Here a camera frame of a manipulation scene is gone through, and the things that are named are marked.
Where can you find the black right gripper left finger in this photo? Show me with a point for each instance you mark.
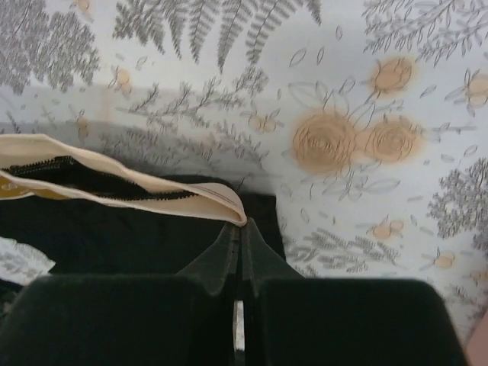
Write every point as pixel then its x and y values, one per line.
pixel 137 319

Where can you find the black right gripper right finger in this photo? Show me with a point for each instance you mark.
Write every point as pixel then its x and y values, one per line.
pixel 293 320

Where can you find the black underwear beige waistband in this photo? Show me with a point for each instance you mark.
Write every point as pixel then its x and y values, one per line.
pixel 67 210

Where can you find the floral patterned table mat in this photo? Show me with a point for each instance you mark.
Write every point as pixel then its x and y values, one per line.
pixel 367 120

